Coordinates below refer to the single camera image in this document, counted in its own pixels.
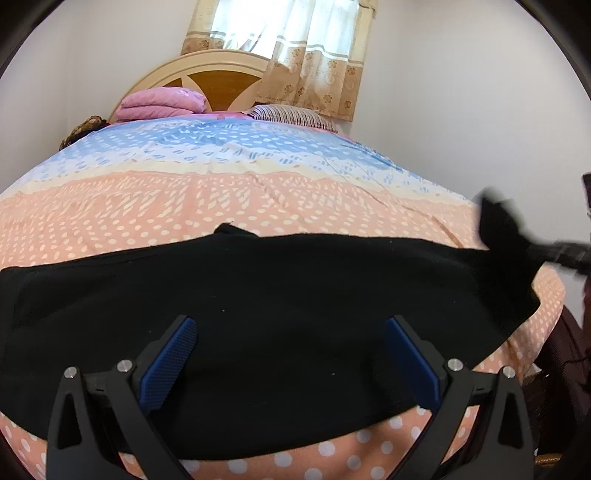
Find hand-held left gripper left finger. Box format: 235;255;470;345
46;315;198;480

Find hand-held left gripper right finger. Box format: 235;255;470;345
385;315;539;480

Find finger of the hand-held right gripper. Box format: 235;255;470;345
531;238;591;275

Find black pants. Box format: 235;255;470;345
0;187;543;462

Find dark maroon suitcase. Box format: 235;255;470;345
522;305;591;467

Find polka dot bedspread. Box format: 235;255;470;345
0;113;568;480

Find folded pink blanket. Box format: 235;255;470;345
115;88;208;121

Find striped pillow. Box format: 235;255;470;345
247;104;338;132

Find cream wooden headboard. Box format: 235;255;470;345
108;50;278;121

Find beige floral window curtain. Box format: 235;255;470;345
181;0;377;123

